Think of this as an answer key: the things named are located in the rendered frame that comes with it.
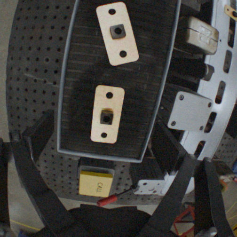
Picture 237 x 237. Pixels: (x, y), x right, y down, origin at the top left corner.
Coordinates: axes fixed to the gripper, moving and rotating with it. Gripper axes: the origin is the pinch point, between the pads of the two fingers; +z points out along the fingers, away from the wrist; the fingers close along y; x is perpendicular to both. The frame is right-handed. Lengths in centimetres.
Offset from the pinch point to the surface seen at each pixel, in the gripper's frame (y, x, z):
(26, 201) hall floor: -110, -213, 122
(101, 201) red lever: 1.8, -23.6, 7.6
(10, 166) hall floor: -116, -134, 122
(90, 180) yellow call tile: -1.3, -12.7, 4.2
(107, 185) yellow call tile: 2.0, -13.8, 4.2
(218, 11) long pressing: 28.5, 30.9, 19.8
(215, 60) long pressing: 29.0, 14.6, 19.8
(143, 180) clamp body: 13.4, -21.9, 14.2
